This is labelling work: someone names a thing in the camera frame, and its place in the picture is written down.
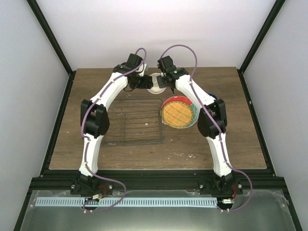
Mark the black wire dish rack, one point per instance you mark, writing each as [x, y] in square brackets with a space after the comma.
[135, 121]

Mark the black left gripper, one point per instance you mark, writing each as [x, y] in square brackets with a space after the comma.
[145, 84]

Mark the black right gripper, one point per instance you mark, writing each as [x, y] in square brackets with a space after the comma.
[160, 84]

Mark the light blue slotted cable duct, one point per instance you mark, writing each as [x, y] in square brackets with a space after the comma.
[128, 202]

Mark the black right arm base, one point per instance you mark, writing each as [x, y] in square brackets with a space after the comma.
[216, 185]

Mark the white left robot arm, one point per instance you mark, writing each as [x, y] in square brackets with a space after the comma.
[94, 112]

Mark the yellow woven pattern plate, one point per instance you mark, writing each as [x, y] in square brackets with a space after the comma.
[177, 114]

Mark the dark blue ceramic mug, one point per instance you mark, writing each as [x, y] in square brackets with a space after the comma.
[213, 95]

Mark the beige ceramic bowl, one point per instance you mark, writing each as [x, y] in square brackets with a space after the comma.
[155, 89]

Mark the black aluminium frame rail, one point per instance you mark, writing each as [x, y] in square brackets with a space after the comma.
[155, 179]

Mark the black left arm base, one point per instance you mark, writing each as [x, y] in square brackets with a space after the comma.
[88, 186]

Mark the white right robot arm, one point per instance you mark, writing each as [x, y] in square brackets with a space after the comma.
[212, 119]

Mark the red and teal plate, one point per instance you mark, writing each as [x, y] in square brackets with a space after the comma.
[185, 100]

